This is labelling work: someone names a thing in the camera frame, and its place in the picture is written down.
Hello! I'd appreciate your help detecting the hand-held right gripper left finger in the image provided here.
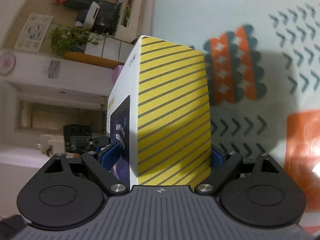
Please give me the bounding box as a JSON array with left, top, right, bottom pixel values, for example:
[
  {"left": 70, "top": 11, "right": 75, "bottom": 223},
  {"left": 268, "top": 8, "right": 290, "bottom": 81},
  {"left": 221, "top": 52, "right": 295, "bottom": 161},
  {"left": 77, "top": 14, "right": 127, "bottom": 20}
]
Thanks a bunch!
[{"left": 37, "top": 142, "right": 128, "bottom": 196}]

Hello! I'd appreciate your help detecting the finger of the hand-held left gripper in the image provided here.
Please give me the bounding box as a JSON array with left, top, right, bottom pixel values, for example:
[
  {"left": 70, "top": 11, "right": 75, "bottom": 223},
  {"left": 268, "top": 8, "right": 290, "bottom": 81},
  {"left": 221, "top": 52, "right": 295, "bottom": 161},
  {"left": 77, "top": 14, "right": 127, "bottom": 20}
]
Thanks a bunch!
[{"left": 86, "top": 135, "right": 110, "bottom": 147}]

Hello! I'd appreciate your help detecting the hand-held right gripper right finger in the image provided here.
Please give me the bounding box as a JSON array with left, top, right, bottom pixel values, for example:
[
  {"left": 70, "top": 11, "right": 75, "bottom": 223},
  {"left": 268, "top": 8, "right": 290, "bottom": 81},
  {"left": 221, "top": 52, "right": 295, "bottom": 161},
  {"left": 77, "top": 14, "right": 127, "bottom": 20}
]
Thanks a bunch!
[{"left": 194, "top": 147, "right": 287, "bottom": 196}]

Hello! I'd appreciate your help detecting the tablet box lid yellow striped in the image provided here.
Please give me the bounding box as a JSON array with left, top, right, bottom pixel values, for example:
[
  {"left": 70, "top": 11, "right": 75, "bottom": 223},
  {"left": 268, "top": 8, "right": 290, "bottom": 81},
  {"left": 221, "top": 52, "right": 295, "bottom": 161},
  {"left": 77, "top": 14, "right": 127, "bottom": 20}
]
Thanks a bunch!
[{"left": 105, "top": 35, "right": 212, "bottom": 187}]

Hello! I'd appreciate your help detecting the purple plastic stool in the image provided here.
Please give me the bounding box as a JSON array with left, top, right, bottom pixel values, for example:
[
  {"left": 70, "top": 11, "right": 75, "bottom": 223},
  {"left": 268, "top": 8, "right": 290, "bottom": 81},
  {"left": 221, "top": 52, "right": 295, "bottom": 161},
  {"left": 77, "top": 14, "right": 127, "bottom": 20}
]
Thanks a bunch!
[{"left": 114, "top": 64, "right": 125, "bottom": 83}]

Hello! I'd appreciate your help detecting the white drawer cabinet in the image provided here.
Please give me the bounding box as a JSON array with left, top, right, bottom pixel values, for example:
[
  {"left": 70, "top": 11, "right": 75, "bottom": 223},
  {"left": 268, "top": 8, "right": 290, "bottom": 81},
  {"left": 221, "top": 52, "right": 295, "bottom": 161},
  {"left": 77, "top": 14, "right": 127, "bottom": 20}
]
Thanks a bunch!
[{"left": 85, "top": 36, "right": 135, "bottom": 63}]

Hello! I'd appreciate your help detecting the green potted plant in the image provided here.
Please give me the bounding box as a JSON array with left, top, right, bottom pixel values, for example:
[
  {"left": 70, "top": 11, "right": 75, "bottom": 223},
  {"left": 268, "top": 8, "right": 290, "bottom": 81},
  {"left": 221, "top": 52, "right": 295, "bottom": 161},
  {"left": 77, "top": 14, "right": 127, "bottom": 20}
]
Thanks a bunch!
[{"left": 49, "top": 25, "right": 105, "bottom": 58}]

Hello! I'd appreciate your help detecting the white printer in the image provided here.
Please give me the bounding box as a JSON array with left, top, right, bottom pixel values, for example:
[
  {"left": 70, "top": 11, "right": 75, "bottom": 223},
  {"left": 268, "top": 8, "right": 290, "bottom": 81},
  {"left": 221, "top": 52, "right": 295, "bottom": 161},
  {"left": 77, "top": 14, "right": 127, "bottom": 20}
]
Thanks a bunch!
[{"left": 82, "top": 1, "right": 100, "bottom": 30}]

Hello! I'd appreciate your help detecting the black appliance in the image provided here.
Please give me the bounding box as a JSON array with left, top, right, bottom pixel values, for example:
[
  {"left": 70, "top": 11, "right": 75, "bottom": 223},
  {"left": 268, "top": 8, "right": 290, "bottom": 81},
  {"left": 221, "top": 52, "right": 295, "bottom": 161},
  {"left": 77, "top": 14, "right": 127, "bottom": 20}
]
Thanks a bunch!
[{"left": 94, "top": 1, "right": 120, "bottom": 34}]

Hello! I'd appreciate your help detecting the small wall drawing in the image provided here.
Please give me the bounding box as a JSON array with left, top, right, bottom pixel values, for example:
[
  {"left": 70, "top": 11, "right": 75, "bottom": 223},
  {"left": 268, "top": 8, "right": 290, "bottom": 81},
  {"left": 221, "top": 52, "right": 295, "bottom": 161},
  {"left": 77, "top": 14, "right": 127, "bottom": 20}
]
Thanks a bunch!
[{"left": 42, "top": 59, "right": 61, "bottom": 79}]

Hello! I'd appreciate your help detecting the round pink wall decoration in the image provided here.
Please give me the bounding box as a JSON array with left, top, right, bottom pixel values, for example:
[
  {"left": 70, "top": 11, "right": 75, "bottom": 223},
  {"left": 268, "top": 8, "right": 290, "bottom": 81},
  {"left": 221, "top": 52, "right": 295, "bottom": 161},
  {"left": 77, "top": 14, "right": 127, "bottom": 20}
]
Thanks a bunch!
[{"left": 0, "top": 50, "right": 17, "bottom": 76}]

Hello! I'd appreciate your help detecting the wall poster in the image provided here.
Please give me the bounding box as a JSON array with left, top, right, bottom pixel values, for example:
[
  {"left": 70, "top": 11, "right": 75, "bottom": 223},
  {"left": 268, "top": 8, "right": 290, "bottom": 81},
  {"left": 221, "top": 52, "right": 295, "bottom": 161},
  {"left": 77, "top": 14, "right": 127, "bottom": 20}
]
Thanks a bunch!
[{"left": 14, "top": 14, "right": 54, "bottom": 53}]

